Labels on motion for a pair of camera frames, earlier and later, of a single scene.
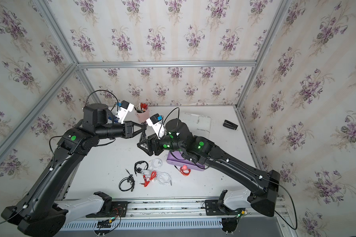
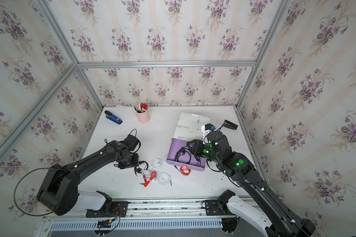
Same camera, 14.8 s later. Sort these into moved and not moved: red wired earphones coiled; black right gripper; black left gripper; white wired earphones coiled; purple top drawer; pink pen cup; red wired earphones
Moved: black left gripper; black right gripper
Not moved: purple top drawer; red wired earphones coiled; white wired earphones coiled; red wired earphones; pink pen cup
